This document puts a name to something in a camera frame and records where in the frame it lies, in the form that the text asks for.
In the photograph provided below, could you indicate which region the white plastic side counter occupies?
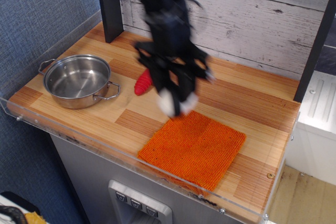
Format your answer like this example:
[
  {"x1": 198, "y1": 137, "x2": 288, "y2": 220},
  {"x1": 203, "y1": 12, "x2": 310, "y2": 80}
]
[{"x1": 285, "y1": 71, "x2": 335, "y2": 185}]

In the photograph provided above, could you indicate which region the clear acrylic table guard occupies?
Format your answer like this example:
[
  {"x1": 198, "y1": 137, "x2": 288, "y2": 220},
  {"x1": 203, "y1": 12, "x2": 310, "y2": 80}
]
[{"x1": 2, "y1": 89, "x2": 300, "y2": 223}]

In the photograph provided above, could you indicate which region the orange knitted cloth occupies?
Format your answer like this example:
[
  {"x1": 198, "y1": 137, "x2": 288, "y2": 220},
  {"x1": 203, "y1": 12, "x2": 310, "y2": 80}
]
[{"x1": 138, "y1": 111, "x2": 246, "y2": 195}]

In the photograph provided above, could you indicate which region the stainless steel pot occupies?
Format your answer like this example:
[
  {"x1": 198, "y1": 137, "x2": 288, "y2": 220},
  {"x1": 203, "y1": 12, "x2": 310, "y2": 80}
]
[{"x1": 38, "y1": 55, "x2": 121, "y2": 109}]

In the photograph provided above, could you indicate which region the grey toy fridge dispenser panel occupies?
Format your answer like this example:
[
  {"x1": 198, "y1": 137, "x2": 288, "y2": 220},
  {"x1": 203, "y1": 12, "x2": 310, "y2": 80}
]
[{"x1": 108, "y1": 179, "x2": 173, "y2": 223}]

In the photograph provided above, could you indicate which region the black left vertical post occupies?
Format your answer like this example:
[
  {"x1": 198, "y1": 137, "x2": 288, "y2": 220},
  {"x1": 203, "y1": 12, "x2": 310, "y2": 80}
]
[{"x1": 99, "y1": 0, "x2": 124, "y2": 43}]

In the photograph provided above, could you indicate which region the black and yellow bag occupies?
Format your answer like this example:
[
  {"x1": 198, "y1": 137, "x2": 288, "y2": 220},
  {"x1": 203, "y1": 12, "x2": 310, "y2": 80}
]
[{"x1": 1, "y1": 191, "x2": 47, "y2": 223}]

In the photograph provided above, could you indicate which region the black right vertical post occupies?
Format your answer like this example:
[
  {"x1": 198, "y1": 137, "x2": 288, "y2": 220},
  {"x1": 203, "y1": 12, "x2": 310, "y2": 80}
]
[{"x1": 293, "y1": 0, "x2": 335, "y2": 103}]

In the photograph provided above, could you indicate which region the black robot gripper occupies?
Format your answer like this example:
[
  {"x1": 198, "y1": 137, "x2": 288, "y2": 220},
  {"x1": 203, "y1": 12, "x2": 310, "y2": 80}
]
[{"x1": 134, "y1": 14, "x2": 214, "y2": 103}]

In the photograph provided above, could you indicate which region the black and white plush ball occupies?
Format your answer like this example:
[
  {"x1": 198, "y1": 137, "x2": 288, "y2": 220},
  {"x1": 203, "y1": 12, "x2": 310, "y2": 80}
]
[{"x1": 157, "y1": 88, "x2": 198, "y2": 118}]

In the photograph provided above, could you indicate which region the black vertical post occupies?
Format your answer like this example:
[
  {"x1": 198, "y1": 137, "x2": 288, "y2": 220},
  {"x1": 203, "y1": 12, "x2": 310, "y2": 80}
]
[
  {"x1": 293, "y1": 0, "x2": 335, "y2": 103},
  {"x1": 99, "y1": 0, "x2": 124, "y2": 43}
]

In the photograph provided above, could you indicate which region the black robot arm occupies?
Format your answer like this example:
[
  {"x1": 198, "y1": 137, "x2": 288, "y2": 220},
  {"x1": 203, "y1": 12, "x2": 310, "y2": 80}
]
[{"x1": 134, "y1": 0, "x2": 212, "y2": 104}]

